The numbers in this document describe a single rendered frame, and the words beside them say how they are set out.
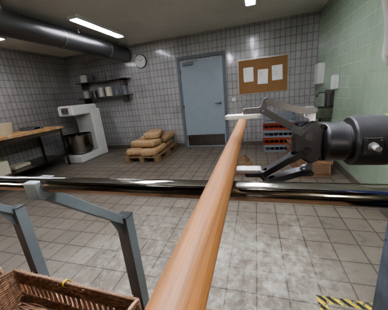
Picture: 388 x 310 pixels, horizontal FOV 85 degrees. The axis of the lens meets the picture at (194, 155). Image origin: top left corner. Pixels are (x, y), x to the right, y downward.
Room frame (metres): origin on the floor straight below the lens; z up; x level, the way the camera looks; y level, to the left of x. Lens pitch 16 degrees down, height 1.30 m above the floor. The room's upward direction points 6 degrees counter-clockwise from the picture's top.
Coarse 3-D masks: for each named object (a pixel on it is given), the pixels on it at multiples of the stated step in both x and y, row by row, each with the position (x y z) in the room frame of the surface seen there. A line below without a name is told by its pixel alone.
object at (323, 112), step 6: (330, 90) 3.58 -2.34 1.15; (330, 96) 3.56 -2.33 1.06; (324, 102) 3.86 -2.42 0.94; (330, 102) 3.54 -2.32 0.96; (318, 108) 3.52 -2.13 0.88; (324, 108) 3.48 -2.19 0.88; (330, 108) 3.44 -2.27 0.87; (318, 114) 3.48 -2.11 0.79; (324, 114) 3.46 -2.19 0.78; (330, 114) 3.43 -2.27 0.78; (318, 120) 3.68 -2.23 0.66
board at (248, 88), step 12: (240, 60) 4.97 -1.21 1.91; (252, 60) 4.90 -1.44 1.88; (264, 60) 4.83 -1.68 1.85; (276, 60) 4.76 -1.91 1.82; (288, 60) 4.68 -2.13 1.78; (240, 72) 4.98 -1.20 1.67; (240, 84) 4.98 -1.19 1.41; (252, 84) 4.91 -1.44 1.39; (264, 84) 4.83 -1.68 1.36; (276, 84) 4.76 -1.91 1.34
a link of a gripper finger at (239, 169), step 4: (236, 168) 0.44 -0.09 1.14; (240, 168) 0.44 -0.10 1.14; (244, 168) 0.44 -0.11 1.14; (248, 168) 0.43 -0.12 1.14; (252, 168) 0.43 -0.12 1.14; (256, 168) 0.43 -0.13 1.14; (260, 168) 0.43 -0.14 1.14; (236, 172) 0.43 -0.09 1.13; (240, 172) 0.43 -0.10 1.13; (244, 172) 0.42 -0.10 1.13; (248, 172) 0.42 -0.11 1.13; (252, 172) 0.42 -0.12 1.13; (256, 172) 0.42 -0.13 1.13; (260, 172) 0.41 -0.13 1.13
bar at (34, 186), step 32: (32, 192) 0.37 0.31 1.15; (64, 192) 0.37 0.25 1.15; (96, 192) 0.34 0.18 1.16; (128, 192) 0.32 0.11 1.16; (160, 192) 0.30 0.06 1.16; (192, 192) 0.29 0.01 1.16; (256, 192) 0.26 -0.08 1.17; (288, 192) 0.25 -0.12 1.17; (320, 192) 0.24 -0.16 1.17; (352, 192) 0.23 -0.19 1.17; (384, 192) 0.22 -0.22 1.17; (128, 224) 0.59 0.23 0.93; (32, 256) 0.73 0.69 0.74; (128, 256) 0.59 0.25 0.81
